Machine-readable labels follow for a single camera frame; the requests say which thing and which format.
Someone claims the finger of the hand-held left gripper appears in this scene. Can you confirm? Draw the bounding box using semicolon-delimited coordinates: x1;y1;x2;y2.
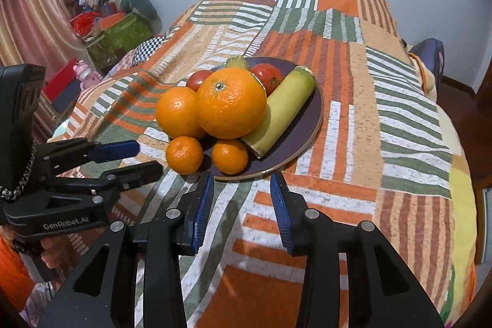
38;138;141;175
50;160;164;206

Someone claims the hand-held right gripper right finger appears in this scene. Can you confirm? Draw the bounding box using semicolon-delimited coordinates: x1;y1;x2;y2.
270;171;444;328

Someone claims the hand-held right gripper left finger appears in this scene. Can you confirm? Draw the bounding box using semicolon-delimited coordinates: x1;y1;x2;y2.
36;171;216;328

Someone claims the small tangerine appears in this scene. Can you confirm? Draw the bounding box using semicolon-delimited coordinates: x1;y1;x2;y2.
211;138;250;175
165;136;204;175

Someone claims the medium orange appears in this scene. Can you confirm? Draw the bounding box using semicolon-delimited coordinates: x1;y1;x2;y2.
156;86;206;140

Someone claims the purple plate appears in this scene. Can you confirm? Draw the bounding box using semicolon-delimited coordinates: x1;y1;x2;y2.
169;56;324;181

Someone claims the yellow-green sugarcane piece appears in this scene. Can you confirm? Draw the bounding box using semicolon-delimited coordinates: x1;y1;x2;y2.
224;55;251;71
241;66;317;159

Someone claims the red tomato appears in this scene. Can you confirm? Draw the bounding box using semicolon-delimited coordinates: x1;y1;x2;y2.
186;70;214;92
251;63;284;92

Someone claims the large orange with sticker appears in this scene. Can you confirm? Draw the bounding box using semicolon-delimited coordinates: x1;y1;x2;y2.
196;67;268;140

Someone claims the red box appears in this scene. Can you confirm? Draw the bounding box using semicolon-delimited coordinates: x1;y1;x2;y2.
42;57;83;103

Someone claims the pink toy figure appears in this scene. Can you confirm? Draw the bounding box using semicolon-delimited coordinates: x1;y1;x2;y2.
74;60;104;89

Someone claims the checkered patchwork quilt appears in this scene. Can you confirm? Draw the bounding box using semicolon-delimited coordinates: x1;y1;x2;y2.
109;36;166;77

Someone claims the striped pink curtain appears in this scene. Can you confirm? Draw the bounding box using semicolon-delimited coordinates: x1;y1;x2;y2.
0;0;83;68

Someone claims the red cloth bag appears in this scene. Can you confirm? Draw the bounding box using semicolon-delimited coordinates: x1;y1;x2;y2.
70;12;102;38

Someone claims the green storage box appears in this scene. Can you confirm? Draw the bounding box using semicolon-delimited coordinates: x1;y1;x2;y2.
85;12;154;69

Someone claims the striped patchwork blanket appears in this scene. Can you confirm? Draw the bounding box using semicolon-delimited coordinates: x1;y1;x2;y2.
23;0;477;328

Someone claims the orange box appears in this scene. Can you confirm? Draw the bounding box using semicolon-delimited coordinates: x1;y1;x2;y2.
92;13;128;37

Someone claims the black white braided cord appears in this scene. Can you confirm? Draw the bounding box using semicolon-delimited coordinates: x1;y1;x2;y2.
0;149;37;202

